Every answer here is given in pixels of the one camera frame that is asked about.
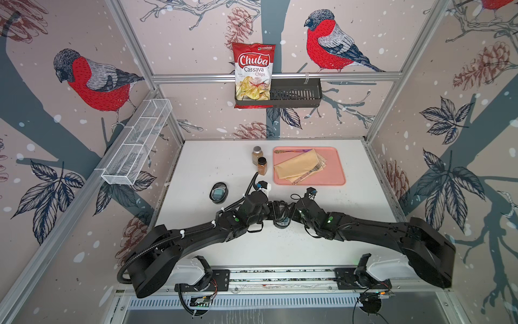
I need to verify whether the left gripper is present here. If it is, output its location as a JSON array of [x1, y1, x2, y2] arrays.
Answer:
[[247, 200, 289, 228]]

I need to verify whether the teal charger plug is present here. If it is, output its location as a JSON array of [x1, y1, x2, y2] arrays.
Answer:
[[213, 188, 225, 201]]

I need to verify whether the clear pouch black zipper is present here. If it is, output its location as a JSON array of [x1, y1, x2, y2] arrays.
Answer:
[[209, 182, 228, 205]]

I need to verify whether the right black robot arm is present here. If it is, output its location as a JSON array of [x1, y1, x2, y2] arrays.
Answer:
[[291, 197, 456, 288]]

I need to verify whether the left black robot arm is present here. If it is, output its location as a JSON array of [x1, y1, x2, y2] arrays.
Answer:
[[117, 191, 271, 298]]

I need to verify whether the clear pouch far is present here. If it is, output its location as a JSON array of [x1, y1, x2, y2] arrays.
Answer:
[[268, 201, 295, 230]]

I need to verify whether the orange pepper spice jar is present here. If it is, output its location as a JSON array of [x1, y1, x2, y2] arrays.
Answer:
[[257, 157, 268, 176]]

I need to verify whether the yellow folded napkin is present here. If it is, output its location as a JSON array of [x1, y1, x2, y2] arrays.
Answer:
[[274, 149, 326, 184]]

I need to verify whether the pink tray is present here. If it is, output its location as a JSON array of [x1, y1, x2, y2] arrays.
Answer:
[[272, 146, 346, 186]]

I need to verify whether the shichimi spice jar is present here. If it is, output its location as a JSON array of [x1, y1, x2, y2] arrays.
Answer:
[[252, 146, 263, 166]]

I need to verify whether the Chuba cassava chips bag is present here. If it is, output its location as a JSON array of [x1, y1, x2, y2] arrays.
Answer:
[[232, 43, 276, 109]]

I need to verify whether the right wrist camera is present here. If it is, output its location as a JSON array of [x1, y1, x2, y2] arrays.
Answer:
[[305, 187, 317, 199]]

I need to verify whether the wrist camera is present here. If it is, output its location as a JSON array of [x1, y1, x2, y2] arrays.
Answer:
[[305, 187, 317, 199], [256, 180, 272, 195]]

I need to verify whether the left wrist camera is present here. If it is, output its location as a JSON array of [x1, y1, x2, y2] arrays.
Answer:
[[256, 180, 272, 195]]

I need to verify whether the pink handled fork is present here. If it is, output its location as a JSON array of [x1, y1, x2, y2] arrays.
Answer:
[[293, 161, 325, 185]]

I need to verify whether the pink handled spoon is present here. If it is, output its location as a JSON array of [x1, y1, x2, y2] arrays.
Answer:
[[274, 148, 312, 154]]

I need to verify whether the black wall basket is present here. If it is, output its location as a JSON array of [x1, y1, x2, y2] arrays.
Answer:
[[236, 78, 322, 109]]

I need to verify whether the white wire mesh shelf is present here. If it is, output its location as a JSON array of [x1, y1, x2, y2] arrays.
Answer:
[[101, 99, 172, 186]]

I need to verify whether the aluminium frame rail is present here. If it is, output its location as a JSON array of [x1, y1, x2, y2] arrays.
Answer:
[[151, 72, 403, 85]]

